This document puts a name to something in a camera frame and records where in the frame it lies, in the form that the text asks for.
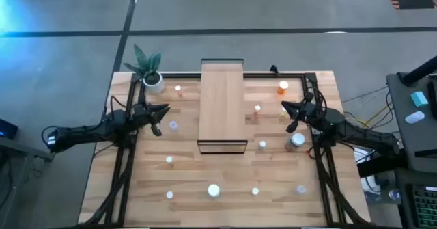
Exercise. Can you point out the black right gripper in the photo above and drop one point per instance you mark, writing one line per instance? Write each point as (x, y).
(305, 112)

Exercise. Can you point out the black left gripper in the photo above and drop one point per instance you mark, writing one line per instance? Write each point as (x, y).
(143, 114)

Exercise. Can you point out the clear bottle ribbed cap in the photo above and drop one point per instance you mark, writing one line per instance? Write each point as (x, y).
(173, 125)

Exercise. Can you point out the orange pill bottle white cap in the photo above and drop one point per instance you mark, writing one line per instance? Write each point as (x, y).
(283, 85)

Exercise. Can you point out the multivitamin gummies bottle green label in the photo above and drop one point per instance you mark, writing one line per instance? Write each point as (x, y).
(297, 139)

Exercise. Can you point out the yellow bottle red yellow pills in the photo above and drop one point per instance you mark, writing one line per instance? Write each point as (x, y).
(178, 88)

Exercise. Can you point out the pink pill bottle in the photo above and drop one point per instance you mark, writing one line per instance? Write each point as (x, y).
(257, 108)

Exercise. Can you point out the pale green pill bottle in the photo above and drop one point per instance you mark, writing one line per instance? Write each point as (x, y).
(262, 144)

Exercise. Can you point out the small pale yellow pill bottle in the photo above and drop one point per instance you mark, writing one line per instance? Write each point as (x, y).
(169, 159)

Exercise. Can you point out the clear bottle pink contents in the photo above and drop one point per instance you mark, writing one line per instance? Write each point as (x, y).
(300, 189)

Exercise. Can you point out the small orange-red pill bottle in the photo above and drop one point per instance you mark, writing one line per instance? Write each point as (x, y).
(169, 195)

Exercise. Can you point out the small white-capped pill bottle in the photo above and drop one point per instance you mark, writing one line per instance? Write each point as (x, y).
(255, 191)

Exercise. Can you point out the white aspirin bottle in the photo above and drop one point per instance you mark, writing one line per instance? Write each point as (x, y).
(213, 190)

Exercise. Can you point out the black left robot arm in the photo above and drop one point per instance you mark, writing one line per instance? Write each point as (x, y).
(85, 133)

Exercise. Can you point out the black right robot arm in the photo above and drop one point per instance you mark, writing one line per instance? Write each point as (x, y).
(362, 135)

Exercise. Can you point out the green plant in white pot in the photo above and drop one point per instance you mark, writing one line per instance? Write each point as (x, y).
(153, 83)

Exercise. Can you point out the small red clip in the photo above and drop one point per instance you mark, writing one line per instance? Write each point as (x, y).
(309, 152)

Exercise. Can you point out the white power strip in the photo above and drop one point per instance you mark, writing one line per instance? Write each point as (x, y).
(361, 154)

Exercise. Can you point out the white cup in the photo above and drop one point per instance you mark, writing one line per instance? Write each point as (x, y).
(414, 117)

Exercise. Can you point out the teal box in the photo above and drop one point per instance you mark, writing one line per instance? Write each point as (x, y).
(419, 99)

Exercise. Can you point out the black pole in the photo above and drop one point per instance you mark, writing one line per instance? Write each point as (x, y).
(420, 72)

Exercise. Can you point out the dark grey lower desk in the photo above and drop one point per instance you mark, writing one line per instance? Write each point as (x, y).
(403, 188)

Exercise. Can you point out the grey metal stand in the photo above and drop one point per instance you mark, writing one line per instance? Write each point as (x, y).
(24, 150)

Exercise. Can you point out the black box blue light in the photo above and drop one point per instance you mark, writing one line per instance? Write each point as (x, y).
(8, 128)

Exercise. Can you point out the black keyboard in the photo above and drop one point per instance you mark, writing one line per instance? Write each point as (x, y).
(425, 206)

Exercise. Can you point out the small black camera mount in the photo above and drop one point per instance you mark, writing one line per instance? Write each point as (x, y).
(274, 70)

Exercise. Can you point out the wooden shelf black metal frame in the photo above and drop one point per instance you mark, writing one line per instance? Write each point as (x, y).
(222, 112)

